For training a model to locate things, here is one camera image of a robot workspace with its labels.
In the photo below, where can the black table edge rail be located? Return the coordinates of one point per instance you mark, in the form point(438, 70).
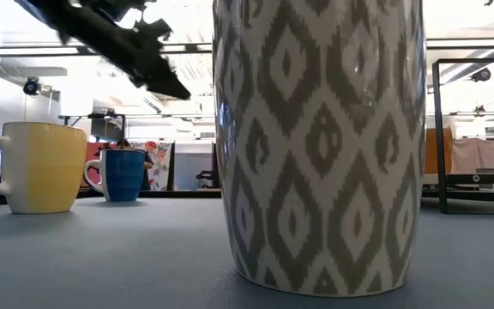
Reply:
point(178, 194)

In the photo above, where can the grey diamond patterned mug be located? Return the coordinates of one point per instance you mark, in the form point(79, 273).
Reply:
point(320, 150)

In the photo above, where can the black metal shelf rack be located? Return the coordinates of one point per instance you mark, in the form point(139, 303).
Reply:
point(440, 193)

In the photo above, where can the pink cloth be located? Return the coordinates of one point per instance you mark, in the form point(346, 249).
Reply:
point(476, 154)

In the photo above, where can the floral printed cloth panel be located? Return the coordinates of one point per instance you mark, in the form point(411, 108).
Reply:
point(161, 165)

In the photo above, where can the light wooden shelf board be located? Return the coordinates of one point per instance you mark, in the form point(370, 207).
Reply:
point(431, 179)

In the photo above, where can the yellow and white mug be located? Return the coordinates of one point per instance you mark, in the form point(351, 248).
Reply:
point(54, 167)

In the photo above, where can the black office chair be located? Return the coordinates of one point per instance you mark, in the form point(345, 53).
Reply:
point(206, 175)

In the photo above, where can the black overhead frame bar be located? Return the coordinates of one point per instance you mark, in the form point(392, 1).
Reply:
point(195, 48)

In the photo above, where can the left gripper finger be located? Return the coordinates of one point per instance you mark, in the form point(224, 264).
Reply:
point(170, 86)

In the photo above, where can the distant black rig frame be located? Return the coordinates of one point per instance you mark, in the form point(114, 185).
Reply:
point(123, 129)

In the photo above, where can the blue and white mug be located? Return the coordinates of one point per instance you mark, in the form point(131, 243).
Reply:
point(122, 176)

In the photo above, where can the black dome camera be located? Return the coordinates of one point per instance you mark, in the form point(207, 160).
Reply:
point(31, 86)
point(481, 75)

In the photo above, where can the red cloth panel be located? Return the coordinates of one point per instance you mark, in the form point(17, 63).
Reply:
point(94, 151)

